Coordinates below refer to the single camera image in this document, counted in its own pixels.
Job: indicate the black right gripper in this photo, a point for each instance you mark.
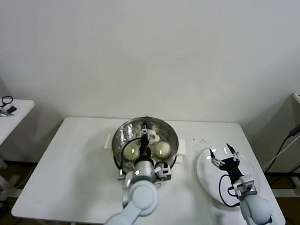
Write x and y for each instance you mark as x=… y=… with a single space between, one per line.
x=229 y=165

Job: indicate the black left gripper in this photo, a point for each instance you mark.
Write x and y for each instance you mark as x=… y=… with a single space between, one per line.
x=144 y=150

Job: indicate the white steamed baozi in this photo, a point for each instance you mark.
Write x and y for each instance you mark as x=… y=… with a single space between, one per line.
x=130 y=154
x=163 y=153

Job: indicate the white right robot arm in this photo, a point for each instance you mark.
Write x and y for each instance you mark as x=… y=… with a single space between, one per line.
x=257 y=212

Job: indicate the steel perforated steamer basket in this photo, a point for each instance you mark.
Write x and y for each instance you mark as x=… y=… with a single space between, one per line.
x=116 y=161

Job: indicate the large white plate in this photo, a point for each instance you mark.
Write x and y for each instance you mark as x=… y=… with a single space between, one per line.
x=204 y=174

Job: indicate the small black device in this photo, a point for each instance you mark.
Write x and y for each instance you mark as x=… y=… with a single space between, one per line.
x=12 y=109

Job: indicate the grey metal tool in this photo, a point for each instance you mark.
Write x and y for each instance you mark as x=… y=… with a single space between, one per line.
x=5 y=113

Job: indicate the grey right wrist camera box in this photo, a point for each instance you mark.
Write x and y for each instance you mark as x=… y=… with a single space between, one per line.
x=246 y=184

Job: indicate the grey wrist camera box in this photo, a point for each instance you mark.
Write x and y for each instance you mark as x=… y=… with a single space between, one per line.
x=164 y=173
x=246 y=184

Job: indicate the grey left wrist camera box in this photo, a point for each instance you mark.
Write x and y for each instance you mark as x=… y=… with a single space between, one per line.
x=164 y=173

